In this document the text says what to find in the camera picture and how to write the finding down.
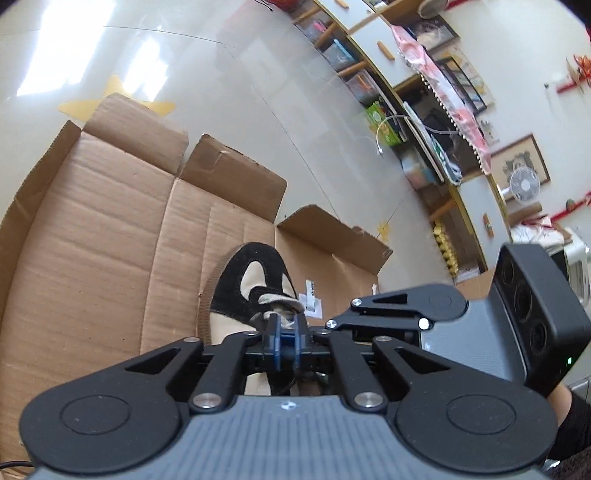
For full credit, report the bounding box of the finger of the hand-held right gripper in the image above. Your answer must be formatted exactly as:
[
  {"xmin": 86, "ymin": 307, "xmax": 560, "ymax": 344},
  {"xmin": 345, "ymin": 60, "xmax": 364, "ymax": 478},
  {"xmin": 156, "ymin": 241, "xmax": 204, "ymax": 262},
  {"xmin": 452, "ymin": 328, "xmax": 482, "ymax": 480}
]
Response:
[{"xmin": 325, "ymin": 286, "xmax": 435, "ymax": 330}]

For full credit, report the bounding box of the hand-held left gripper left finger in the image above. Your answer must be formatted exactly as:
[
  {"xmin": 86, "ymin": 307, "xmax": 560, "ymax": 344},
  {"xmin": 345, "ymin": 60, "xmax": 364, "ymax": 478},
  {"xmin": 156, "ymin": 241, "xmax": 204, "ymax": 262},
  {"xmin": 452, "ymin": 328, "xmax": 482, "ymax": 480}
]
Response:
[{"xmin": 126, "ymin": 315, "xmax": 282, "ymax": 412}]

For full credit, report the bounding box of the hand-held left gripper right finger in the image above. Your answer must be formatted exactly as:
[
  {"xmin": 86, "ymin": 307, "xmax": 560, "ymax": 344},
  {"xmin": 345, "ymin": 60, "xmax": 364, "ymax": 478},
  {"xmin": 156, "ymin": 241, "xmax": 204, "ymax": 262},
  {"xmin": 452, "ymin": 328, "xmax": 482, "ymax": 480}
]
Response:
[{"xmin": 293, "ymin": 315, "xmax": 455, "ymax": 412}]

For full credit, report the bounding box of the black and cream suede shoe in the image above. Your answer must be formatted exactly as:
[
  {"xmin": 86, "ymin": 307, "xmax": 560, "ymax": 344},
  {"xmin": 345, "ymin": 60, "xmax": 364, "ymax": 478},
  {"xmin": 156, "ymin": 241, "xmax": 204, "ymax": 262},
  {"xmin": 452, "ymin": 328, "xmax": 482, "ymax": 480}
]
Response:
[{"xmin": 198, "ymin": 242, "xmax": 324, "ymax": 398}]

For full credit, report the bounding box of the pink lace-edged tablecloth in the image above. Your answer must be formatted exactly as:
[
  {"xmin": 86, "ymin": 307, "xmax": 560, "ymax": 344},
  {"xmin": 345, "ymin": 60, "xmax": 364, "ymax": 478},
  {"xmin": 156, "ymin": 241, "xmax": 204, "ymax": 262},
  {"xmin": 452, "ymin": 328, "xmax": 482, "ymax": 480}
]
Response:
[{"xmin": 390, "ymin": 23, "xmax": 492, "ymax": 174}]

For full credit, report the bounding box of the white paper label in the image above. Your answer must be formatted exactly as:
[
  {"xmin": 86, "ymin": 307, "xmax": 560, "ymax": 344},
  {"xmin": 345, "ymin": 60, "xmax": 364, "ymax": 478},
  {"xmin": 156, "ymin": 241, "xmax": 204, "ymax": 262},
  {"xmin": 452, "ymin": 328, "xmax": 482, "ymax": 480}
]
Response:
[{"xmin": 298, "ymin": 279, "xmax": 324, "ymax": 319}]

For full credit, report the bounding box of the row of yellow blocks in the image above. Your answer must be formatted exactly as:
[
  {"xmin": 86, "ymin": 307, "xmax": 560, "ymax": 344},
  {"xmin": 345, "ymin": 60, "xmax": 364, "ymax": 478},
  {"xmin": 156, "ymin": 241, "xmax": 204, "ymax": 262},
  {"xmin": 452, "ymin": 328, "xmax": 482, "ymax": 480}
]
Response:
[{"xmin": 431, "ymin": 220, "xmax": 460, "ymax": 275}]

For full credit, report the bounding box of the white tote bag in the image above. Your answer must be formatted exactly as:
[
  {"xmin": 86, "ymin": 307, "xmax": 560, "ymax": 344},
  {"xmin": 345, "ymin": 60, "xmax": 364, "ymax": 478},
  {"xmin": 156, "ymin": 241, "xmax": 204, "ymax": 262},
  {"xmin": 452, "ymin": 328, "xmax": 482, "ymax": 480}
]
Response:
[{"xmin": 510, "ymin": 219, "xmax": 575, "ymax": 245}]

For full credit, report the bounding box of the clear box with pastel contents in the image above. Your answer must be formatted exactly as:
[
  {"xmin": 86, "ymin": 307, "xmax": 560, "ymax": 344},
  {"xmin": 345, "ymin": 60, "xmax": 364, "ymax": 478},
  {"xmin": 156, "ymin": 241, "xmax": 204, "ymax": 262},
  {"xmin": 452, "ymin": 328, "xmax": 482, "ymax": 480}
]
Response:
[{"xmin": 399, "ymin": 152, "xmax": 439, "ymax": 190}]

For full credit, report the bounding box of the white desk fan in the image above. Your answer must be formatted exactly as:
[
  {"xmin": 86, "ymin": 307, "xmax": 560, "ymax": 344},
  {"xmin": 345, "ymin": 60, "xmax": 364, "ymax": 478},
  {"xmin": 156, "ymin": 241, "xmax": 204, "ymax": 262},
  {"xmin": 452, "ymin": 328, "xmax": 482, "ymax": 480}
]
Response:
[{"xmin": 501, "ymin": 167, "xmax": 541, "ymax": 204}]

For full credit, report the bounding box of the stack of flat books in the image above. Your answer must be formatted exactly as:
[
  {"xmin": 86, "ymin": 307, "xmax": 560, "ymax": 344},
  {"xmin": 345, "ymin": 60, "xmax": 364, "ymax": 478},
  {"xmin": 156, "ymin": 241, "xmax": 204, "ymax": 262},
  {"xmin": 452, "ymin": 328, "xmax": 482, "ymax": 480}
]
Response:
[{"xmin": 402, "ymin": 99, "xmax": 463, "ymax": 185}]

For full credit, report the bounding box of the framed bear picture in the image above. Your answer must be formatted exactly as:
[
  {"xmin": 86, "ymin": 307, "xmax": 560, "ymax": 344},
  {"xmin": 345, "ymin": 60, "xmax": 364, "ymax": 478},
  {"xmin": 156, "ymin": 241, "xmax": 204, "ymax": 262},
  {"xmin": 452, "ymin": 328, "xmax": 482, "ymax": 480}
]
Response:
[{"xmin": 489, "ymin": 134, "xmax": 551, "ymax": 201}]

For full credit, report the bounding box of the green storage box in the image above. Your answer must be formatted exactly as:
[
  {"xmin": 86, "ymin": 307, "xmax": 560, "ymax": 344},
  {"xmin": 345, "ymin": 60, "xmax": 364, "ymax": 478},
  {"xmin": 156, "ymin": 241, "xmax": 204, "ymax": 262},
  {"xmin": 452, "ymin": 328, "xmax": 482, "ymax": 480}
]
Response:
[{"xmin": 365, "ymin": 102, "xmax": 400, "ymax": 148}]

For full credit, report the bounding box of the flattened cardboard box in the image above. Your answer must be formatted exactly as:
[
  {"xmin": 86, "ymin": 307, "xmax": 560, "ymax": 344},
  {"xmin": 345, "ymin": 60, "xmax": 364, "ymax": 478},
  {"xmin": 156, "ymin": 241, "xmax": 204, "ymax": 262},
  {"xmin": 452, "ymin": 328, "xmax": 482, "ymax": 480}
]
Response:
[{"xmin": 0, "ymin": 92, "xmax": 394, "ymax": 467}]

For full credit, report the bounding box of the clear box with orange contents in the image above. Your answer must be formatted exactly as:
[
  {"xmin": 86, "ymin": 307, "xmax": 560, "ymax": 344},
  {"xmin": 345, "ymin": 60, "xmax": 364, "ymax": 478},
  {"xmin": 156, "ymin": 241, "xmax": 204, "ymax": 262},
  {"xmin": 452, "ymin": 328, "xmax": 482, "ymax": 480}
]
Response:
[{"xmin": 346, "ymin": 71, "xmax": 384, "ymax": 104}]

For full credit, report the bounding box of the blue-lid clear storage box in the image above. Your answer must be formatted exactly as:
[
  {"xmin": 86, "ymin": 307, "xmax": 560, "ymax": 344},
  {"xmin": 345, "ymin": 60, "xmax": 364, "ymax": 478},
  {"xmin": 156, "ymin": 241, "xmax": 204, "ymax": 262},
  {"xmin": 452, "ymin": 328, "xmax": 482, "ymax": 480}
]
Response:
[{"xmin": 323, "ymin": 39, "xmax": 356, "ymax": 72}]

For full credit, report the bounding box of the long wooden white cabinet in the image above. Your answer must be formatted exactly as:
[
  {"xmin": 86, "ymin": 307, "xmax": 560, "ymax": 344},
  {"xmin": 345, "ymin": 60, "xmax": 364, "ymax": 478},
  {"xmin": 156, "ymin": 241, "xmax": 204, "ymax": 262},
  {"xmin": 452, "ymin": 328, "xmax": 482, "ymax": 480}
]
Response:
[{"xmin": 291, "ymin": 0, "xmax": 513, "ymax": 296}]

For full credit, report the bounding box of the pink-lid clear storage box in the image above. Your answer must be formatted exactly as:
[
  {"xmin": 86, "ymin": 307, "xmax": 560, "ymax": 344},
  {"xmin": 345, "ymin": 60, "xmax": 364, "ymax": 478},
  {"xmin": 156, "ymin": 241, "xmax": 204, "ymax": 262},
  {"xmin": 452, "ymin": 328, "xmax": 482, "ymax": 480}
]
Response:
[{"xmin": 295, "ymin": 16, "xmax": 333, "ymax": 44}]

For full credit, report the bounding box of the large yellow star floor sticker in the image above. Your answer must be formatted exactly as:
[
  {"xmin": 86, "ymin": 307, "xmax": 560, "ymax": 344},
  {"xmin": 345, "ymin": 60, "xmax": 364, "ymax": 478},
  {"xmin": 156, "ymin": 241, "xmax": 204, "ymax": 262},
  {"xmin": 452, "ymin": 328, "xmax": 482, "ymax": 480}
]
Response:
[{"xmin": 58, "ymin": 76, "xmax": 177, "ymax": 116}]

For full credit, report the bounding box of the white charging cable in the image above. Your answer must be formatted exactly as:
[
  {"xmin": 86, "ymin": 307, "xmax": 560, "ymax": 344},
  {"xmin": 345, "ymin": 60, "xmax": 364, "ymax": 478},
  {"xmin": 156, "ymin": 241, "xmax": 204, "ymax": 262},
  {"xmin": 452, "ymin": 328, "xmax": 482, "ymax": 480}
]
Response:
[{"xmin": 375, "ymin": 115, "xmax": 417, "ymax": 158}]

